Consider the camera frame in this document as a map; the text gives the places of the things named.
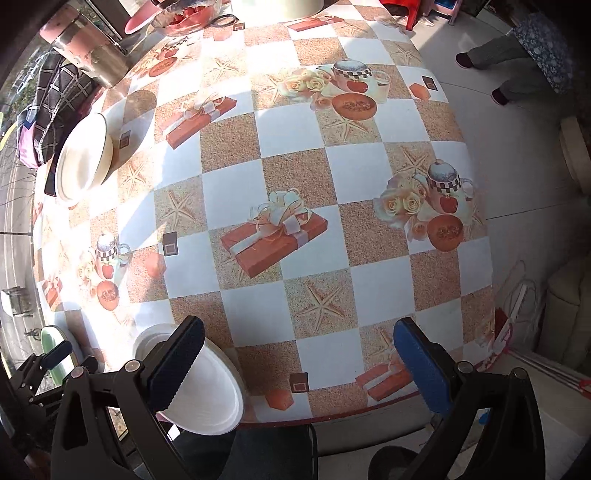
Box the green square plate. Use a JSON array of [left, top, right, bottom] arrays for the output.
[[40, 325, 84, 387]]

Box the white paper bowl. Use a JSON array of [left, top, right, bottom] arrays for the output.
[[55, 113, 113, 205], [134, 324, 245, 436]]

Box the dark red smartphone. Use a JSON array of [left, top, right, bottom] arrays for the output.
[[35, 158, 57, 197]]

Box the patterned tablecloth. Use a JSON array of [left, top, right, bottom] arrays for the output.
[[34, 1, 494, 423]]

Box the checkered pink cloth bag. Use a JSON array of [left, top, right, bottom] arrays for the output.
[[16, 50, 98, 169]]

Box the steel cup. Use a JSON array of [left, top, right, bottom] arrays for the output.
[[39, 4, 129, 88]]

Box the glass dish with red food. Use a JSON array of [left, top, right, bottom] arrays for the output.
[[151, 0, 222, 37]]

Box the person in floral clothes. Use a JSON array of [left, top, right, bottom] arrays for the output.
[[455, 12, 575, 106]]

